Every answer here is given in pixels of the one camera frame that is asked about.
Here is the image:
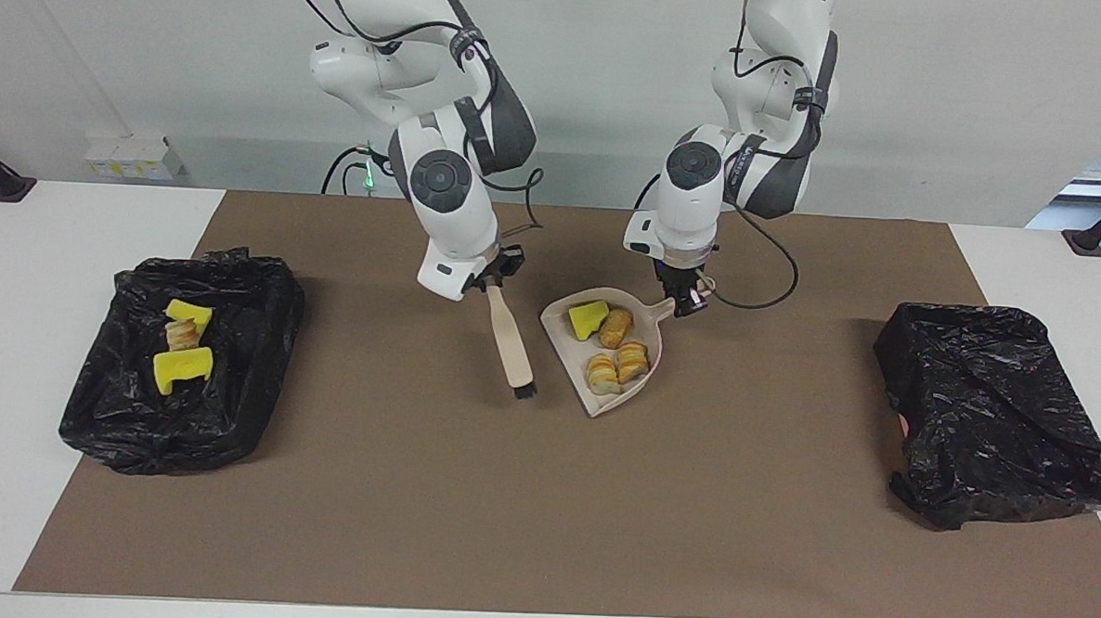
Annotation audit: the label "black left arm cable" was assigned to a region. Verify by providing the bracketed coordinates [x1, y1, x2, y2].
[629, 34, 828, 314]

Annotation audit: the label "beige hand brush black bristles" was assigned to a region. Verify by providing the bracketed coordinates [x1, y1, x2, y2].
[480, 283, 543, 402]

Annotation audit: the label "black bag-lined trash bin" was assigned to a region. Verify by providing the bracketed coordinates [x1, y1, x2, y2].
[866, 300, 1101, 538]
[57, 239, 308, 483]

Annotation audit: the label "small notched yellow sponge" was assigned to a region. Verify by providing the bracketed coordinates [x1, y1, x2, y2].
[163, 298, 214, 332]

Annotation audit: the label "golden croissant piece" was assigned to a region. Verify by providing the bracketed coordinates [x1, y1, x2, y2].
[585, 353, 624, 396]

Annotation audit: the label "brown bread roll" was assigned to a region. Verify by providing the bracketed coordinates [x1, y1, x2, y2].
[598, 307, 635, 351]

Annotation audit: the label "yellow sponge piece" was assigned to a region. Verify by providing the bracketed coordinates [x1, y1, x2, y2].
[565, 299, 611, 343]

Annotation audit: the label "black base cable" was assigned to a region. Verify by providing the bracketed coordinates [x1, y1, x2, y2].
[320, 143, 393, 198]

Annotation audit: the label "beige plastic dustpan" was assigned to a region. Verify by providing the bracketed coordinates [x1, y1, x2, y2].
[535, 272, 716, 424]

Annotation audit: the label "white wall socket box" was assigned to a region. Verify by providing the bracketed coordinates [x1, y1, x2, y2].
[84, 133, 188, 183]

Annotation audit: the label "large notched yellow sponge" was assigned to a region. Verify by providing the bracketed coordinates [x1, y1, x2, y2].
[151, 343, 215, 398]

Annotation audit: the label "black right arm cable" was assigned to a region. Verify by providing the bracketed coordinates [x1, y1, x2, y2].
[270, 0, 554, 245]

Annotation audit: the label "beige bread chunk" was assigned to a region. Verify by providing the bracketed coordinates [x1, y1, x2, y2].
[163, 318, 202, 353]

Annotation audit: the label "brown table mat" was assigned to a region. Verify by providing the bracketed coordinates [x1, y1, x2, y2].
[13, 181, 1101, 618]

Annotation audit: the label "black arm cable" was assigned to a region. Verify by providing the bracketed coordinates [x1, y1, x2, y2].
[270, 0, 554, 245]
[629, 34, 828, 314]

